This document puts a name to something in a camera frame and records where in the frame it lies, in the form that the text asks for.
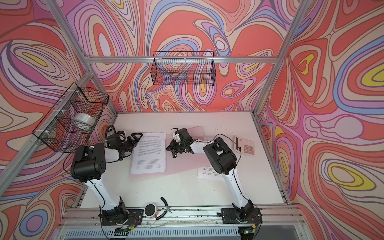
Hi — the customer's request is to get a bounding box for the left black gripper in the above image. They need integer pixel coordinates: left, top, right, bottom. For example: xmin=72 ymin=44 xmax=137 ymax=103
xmin=118 ymin=133 xmax=142 ymax=154

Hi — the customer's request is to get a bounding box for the pink paper folder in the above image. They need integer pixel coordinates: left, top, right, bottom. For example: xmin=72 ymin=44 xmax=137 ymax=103
xmin=130 ymin=134 xmax=209 ymax=178

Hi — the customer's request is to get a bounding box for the printed paper sheet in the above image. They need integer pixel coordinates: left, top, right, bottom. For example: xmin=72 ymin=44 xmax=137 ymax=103
xmin=197 ymin=166 xmax=224 ymax=182
xmin=131 ymin=133 xmax=166 ymax=175

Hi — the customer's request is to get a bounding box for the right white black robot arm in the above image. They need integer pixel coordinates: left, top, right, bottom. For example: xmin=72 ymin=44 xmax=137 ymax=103
xmin=166 ymin=128 xmax=255 ymax=223

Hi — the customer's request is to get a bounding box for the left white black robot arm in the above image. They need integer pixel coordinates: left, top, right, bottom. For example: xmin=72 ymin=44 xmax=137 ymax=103
xmin=70 ymin=125 xmax=144 ymax=225

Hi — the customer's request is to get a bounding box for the white tape roll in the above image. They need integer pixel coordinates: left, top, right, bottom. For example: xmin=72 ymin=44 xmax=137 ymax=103
xmin=72 ymin=113 xmax=96 ymax=132

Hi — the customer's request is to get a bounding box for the pink white calculator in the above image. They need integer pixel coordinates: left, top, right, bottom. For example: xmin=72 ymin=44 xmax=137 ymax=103
xmin=233 ymin=136 xmax=255 ymax=156

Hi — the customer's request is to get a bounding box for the round black white puck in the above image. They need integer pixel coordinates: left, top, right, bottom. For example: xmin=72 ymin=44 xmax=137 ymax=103
xmin=144 ymin=203 xmax=159 ymax=219

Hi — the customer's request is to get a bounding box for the black curved cable piece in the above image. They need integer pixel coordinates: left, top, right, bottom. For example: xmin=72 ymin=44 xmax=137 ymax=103
xmin=155 ymin=196 xmax=171 ymax=221

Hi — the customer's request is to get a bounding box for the side black wire basket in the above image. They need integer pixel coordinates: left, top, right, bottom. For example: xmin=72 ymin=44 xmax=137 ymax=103
xmin=33 ymin=83 xmax=109 ymax=153

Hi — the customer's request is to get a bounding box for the back black wire basket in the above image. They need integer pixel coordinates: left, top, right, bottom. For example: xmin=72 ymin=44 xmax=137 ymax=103
xmin=151 ymin=50 xmax=216 ymax=86

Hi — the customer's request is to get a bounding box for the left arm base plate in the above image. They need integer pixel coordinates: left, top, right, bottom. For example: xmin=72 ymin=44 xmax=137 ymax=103
xmin=99 ymin=209 xmax=144 ymax=227

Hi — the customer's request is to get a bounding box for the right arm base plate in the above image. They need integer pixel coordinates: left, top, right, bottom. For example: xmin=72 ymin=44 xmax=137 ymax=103
xmin=217 ymin=208 xmax=263 ymax=226

